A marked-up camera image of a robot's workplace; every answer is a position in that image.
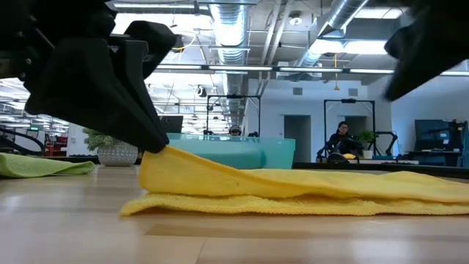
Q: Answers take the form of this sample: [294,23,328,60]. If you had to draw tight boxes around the teal translucent plastic bin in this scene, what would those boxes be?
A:
[166,133,297,171]

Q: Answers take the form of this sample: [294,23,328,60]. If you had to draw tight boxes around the grey door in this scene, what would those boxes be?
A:
[284,114,311,164]

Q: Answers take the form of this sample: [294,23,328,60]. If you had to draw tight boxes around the black background rig frame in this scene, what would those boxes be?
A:
[323,98,377,155]

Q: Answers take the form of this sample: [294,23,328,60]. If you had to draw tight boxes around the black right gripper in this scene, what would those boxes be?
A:
[383,0,469,102]

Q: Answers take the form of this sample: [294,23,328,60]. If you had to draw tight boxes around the lime green microfiber towel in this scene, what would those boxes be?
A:
[0,152,97,180]

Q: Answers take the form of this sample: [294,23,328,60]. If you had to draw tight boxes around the artificial plant in white pot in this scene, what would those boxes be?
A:
[82,127,140,168]

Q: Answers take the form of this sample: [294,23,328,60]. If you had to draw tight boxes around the small background potted plant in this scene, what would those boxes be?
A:
[358,130,375,160]

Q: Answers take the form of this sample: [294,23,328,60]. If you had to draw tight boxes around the yellow microfiber towel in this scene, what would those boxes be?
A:
[119,145,469,217]

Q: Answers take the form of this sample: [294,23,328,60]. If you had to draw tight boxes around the black computer monitor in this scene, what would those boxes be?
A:
[413,119,454,152]
[160,115,184,134]

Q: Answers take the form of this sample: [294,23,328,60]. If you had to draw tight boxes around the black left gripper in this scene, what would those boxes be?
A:
[0,0,169,154]

